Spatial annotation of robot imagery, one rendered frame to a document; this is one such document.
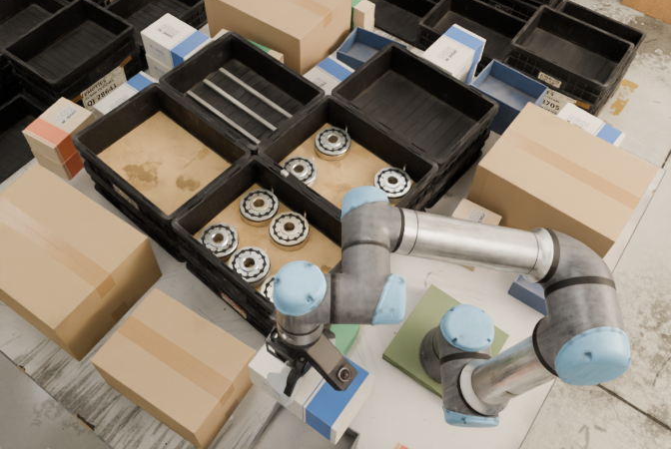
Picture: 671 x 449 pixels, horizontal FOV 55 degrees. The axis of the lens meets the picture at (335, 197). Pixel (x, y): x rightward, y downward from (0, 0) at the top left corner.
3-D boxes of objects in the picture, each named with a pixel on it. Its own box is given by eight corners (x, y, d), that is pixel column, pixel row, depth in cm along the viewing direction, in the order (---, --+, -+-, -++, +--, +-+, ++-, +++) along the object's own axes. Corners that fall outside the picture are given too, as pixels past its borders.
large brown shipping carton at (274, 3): (349, 37, 234) (352, -10, 218) (301, 85, 219) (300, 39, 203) (262, -5, 246) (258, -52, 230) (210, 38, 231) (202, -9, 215)
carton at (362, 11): (373, 18, 231) (374, 4, 226) (363, 26, 228) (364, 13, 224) (321, -10, 239) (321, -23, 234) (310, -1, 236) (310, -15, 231)
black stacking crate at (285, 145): (433, 192, 182) (439, 167, 172) (366, 260, 168) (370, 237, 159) (327, 121, 196) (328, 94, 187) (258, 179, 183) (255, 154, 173)
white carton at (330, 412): (371, 392, 125) (374, 376, 117) (335, 445, 119) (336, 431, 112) (289, 334, 131) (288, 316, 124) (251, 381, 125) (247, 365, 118)
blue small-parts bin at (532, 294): (596, 292, 178) (606, 280, 172) (574, 333, 170) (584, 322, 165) (530, 254, 184) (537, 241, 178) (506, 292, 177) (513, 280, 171)
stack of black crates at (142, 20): (172, 30, 315) (159, -30, 287) (219, 56, 306) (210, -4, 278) (110, 76, 296) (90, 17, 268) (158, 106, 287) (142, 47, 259)
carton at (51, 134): (69, 114, 199) (62, 96, 193) (99, 129, 196) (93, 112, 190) (31, 148, 191) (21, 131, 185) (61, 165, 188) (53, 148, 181)
